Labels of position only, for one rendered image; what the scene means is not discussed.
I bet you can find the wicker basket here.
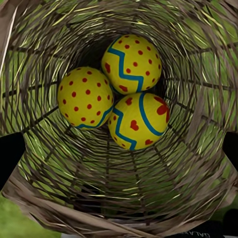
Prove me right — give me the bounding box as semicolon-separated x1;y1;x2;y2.
0;0;238;238

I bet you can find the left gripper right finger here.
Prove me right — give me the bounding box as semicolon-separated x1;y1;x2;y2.
221;132;238;171

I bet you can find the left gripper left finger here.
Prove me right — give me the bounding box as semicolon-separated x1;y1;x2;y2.
0;132;26;190

